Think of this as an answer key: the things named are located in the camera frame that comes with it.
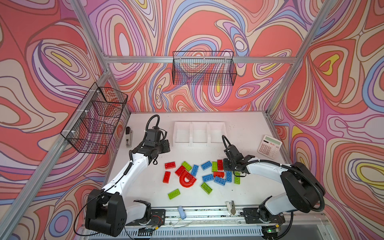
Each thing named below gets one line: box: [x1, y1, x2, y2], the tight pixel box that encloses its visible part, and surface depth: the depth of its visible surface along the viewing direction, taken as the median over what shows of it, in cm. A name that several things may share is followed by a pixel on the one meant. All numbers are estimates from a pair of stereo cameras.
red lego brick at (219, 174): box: [213, 171, 225, 178], surface depth 88 cm
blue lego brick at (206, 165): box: [201, 160, 212, 171], surface depth 92 cm
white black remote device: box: [125, 126, 134, 148], surface depth 103 cm
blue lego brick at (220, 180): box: [214, 176, 227, 186], surface depth 86 cm
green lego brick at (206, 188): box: [200, 182, 213, 195], surface depth 84 cm
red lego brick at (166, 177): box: [162, 171, 171, 184], surface depth 87 cm
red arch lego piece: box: [175, 165, 197, 188], surface depth 88 cm
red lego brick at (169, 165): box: [164, 161, 176, 170], surface depth 92 cm
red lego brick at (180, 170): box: [175, 165, 186, 176], surface depth 90 cm
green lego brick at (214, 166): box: [212, 161, 218, 172], surface depth 91 cm
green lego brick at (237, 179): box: [234, 172, 241, 185], surface depth 87 cm
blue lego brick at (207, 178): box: [202, 174, 214, 182], surface depth 86 cm
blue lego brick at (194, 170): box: [191, 164, 199, 177], surface depth 90 cm
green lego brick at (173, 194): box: [167, 188, 181, 200], surface depth 82 cm
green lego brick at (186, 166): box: [181, 161, 192, 172], surface depth 91 cm
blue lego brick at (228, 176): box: [225, 171, 232, 183], surface depth 86 cm
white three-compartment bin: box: [173, 121, 227, 147], surface depth 106 cm
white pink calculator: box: [257, 135, 283, 160], surface depth 100 cm
